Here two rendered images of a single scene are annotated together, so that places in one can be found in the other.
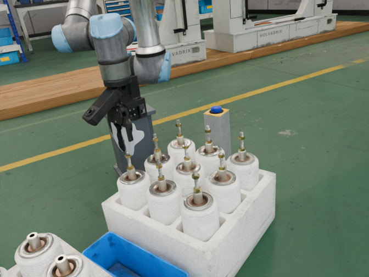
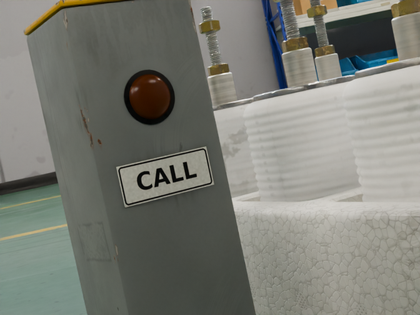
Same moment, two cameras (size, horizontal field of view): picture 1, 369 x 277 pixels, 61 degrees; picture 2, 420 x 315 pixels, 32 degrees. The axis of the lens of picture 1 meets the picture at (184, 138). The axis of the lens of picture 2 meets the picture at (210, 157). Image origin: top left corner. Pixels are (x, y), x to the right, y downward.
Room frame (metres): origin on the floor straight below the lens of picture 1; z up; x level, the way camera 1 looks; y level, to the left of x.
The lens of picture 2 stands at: (1.43, 0.06, 0.25)
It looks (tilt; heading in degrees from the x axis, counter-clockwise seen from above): 3 degrees down; 203
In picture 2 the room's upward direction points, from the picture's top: 12 degrees counter-clockwise
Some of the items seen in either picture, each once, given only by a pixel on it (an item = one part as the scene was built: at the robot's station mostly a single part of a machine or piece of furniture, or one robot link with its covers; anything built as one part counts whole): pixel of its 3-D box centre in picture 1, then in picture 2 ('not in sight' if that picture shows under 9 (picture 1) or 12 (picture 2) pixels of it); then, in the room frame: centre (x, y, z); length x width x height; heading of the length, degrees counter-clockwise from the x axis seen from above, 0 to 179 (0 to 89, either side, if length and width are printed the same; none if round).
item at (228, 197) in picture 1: (224, 204); not in sight; (0.73, -0.09, 0.16); 0.10 x 0.10 x 0.18
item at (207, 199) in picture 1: (198, 201); not in sight; (0.64, -0.02, 0.25); 0.08 x 0.08 x 0.01
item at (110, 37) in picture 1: (109, 38); not in sight; (0.81, 0.15, 0.64); 0.09 x 0.08 x 0.11; 172
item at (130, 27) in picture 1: (113, 34); not in sight; (0.90, 0.16, 0.64); 0.11 x 0.11 x 0.08; 82
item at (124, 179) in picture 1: (132, 177); not in sight; (0.79, 0.17, 0.25); 0.08 x 0.08 x 0.01
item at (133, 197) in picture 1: (137, 202); not in sight; (0.79, 0.17, 0.16); 0.10 x 0.10 x 0.18
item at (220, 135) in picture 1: (218, 149); (165, 297); (1.08, -0.13, 0.16); 0.07 x 0.07 x 0.31; 50
